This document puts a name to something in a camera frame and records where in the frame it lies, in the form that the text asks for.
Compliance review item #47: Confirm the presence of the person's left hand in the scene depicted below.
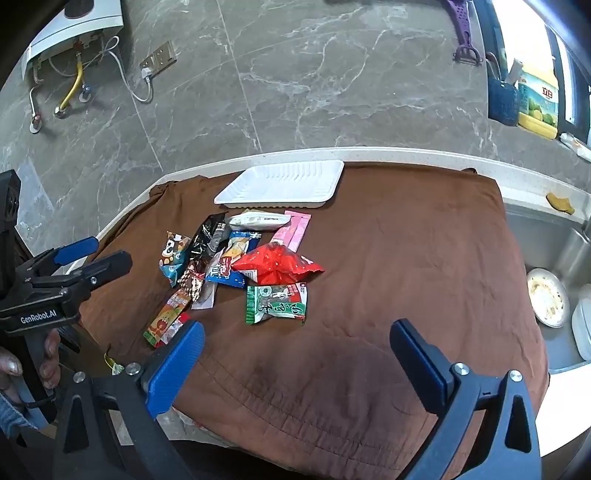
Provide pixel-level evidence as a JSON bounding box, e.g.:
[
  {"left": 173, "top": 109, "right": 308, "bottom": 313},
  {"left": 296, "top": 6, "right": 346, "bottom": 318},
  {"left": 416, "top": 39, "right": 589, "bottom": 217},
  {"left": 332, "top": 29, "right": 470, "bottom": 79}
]
[{"left": 0, "top": 329, "right": 62, "bottom": 404}]

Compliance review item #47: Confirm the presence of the green snack packet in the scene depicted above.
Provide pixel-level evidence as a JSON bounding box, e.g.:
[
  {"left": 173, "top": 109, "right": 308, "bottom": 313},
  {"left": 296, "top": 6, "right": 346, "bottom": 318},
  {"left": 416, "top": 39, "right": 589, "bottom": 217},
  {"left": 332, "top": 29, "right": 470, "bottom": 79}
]
[{"left": 245, "top": 282, "right": 308, "bottom": 325}]

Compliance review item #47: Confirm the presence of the steel sink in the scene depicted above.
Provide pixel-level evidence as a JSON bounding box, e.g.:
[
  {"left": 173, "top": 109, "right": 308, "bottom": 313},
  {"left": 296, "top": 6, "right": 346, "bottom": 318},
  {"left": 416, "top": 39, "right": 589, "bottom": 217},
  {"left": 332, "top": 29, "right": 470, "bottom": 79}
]
[{"left": 503, "top": 203, "right": 591, "bottom": 374}]

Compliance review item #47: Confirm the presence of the white red printed snack packet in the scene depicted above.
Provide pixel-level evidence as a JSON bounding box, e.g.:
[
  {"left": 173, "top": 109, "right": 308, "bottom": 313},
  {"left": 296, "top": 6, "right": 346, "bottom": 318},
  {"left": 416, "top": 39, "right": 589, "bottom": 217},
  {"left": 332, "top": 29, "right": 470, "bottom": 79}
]
[{"left": 154, "top": 313, "right": 191, "bottom": 348}]

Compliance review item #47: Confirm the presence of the brown dotted snack packet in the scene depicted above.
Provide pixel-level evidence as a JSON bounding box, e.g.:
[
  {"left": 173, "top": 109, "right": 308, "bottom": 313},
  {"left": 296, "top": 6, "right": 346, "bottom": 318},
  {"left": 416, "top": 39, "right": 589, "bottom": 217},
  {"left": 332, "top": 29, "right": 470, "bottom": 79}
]
[{"left": 178, "top": 258, "right": 206, "bottom": 303}]

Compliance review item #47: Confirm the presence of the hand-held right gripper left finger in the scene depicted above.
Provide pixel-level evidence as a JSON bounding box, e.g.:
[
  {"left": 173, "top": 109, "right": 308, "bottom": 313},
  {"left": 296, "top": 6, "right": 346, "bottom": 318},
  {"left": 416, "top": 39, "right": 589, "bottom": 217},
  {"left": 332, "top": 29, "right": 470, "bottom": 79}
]
[{"left": 53, "top": 319, "right": 206, "bottom": 480}]

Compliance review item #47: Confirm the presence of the yellow sponge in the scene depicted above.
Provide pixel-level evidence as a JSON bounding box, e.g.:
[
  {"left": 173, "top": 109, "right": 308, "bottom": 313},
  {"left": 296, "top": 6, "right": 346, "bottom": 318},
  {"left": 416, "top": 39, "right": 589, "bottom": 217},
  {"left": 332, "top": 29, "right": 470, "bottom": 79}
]
[{"left": 546, "top": 191, "right": 576, "bottom": 216}]

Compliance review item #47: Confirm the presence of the dark blue basket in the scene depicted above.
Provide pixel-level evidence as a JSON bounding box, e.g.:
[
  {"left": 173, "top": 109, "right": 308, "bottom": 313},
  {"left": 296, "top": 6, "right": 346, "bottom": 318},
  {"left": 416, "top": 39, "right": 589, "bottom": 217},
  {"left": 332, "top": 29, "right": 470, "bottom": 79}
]
[{"left": 487, "top": 76, "right": 520, "bottom": 126}]

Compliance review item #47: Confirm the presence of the white tube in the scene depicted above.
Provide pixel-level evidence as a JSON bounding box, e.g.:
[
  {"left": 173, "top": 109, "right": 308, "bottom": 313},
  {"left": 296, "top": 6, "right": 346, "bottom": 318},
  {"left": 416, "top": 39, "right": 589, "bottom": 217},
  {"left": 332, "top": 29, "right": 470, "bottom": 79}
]
[{"left": 558, "top": 133, "right": 591, "bottom": 162}]

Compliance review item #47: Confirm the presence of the wall socket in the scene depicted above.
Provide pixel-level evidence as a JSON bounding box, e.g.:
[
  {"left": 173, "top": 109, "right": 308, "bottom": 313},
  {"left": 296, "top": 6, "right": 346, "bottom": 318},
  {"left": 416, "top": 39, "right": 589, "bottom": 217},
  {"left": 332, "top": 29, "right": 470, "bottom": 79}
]
[{"left": 139, "top": 41, "right": 178, "bottom": 75}]

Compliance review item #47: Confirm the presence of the white hose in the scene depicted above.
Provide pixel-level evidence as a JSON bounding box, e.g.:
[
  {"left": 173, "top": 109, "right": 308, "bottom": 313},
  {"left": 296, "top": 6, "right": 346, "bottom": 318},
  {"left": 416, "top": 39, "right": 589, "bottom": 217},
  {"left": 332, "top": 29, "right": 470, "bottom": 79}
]
[{"left": 28, "top": 85, "right": 45, "bottom": 134}]

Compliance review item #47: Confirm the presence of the orange fruit print snack packet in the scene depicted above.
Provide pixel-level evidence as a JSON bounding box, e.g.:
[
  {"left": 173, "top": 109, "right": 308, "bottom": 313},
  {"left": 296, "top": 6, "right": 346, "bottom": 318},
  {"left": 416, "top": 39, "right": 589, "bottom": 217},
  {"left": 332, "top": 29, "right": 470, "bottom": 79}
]
[{"left": 143, "top": 292, "right": 192, "bottom": 348}]

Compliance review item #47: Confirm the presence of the small white sachet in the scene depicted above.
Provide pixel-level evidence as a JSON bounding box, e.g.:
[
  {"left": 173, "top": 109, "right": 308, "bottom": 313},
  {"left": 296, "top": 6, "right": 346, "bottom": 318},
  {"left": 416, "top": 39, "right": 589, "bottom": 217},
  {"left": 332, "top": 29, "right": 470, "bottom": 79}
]
[{"left": 190, "top": 279, "right": 219, "bottom": 311}]

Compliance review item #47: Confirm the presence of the yellow hose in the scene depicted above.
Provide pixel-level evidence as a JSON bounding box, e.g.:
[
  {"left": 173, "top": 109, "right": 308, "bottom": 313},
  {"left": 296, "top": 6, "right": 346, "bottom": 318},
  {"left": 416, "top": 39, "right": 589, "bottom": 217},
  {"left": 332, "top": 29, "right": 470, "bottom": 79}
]
[{"left": 54, "top": 60, "right": 86, "bottom": 118}]

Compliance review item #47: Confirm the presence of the yellow bottle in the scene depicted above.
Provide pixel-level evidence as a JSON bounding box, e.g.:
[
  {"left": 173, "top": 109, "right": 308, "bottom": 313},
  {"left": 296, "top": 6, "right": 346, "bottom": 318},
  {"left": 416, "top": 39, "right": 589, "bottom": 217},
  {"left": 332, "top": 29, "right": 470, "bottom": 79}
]
[{"left": 516, "top": 65, "right": 560, "bottom": 140}]

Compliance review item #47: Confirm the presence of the pink snack packet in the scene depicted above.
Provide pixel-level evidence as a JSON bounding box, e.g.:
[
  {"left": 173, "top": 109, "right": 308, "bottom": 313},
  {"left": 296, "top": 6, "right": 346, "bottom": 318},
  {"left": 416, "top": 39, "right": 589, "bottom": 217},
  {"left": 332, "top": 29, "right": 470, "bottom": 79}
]
[{"left": 269, "top": 210, "right": 312, "bottom": 254}]

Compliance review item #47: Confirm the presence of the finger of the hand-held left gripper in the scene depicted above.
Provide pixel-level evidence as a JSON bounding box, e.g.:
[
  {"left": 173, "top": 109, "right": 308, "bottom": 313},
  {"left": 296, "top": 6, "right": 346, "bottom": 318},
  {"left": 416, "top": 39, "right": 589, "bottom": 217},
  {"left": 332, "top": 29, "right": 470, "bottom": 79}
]
[
  {"left": 28, "top": 250, "right": 134, "bottom": 301},
  {"left": 18, "top": 236, "right": 100, "bottom": 278}
]

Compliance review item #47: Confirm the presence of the panda print snack packet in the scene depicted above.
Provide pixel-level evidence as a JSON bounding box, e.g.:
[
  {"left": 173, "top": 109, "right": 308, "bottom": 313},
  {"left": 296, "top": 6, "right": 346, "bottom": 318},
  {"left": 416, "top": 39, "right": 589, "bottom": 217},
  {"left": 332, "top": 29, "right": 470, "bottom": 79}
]
[{"left": 159, "top": 231, "right": 192, "bottom": 288}]

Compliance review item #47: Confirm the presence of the white power cable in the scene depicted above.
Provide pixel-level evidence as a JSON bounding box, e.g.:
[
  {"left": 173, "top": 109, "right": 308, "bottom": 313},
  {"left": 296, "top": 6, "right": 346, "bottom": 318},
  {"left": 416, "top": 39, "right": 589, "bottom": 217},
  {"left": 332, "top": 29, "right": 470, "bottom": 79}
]
[{"left": 107, "top": 39, "right": 155, "bottom": 103}]

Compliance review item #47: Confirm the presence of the dirty white plate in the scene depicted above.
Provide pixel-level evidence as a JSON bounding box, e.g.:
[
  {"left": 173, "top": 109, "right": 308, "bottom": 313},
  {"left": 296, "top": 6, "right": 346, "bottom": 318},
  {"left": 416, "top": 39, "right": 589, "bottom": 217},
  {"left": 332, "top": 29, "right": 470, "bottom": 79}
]
[{"left": 526, "top": 268, "right": 570, "bottom": 328}]

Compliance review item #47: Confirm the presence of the black snack packet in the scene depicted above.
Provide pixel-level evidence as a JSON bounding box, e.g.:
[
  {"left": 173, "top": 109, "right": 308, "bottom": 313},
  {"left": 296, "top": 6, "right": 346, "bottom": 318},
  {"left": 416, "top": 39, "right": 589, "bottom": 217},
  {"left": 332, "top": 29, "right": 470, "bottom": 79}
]
[{"left": 187, "top": 213, "right": 230, "bottom": 273}]

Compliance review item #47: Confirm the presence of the brown cloth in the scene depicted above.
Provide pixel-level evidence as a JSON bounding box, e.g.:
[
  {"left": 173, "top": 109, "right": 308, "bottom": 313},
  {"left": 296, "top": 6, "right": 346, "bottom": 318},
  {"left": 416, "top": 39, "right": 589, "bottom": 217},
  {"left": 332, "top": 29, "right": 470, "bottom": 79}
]
[{"left": 76, "top": 161, "right": 550, "bottom": 480}]

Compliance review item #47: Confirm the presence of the blue snack packet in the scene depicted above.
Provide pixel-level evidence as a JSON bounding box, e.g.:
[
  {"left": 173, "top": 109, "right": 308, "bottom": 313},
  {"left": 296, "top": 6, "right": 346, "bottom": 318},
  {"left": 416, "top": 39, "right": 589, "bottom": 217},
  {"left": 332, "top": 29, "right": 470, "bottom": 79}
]
[{"left": 205, "top": 230, "right": 262, "bottom": 289}]

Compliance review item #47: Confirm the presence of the black window frame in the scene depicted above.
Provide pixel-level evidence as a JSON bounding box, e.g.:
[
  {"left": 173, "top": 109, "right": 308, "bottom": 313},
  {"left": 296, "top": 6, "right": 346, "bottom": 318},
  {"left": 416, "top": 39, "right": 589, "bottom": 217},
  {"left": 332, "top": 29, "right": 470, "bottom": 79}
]
[{"left": 475, "top": 0, "right": 591, "bottom": 134}]

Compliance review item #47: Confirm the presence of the purple peeler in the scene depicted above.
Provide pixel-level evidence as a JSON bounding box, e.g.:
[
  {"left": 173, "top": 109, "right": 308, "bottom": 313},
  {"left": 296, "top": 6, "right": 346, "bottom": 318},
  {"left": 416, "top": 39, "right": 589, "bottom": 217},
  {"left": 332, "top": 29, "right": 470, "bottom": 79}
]
[{"left": 441, "top": 0, "right": 485, "bottom": 64}]

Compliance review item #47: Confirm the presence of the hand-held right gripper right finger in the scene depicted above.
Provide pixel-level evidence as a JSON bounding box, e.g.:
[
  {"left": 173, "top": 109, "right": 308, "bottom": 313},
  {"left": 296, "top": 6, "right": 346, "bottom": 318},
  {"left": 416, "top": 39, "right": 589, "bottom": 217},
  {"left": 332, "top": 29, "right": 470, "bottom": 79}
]
[{"left": 389, "top": 318, "right": 542, "bottom": 480}]

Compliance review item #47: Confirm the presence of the white water heater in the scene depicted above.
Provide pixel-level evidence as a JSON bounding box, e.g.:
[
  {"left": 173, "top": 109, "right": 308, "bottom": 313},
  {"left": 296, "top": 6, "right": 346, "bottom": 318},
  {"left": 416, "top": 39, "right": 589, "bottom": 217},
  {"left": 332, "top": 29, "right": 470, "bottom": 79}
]
[{"left": 21, "top": 0, "right": 125, "bottom": 77}]

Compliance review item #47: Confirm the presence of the white plastic tray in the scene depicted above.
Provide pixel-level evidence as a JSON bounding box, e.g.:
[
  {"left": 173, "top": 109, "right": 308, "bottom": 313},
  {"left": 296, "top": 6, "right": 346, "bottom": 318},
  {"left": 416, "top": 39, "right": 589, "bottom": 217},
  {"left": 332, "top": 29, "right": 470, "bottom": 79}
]
[{"left": 213, "top": 160, "right": 345, "bottom": 209}]

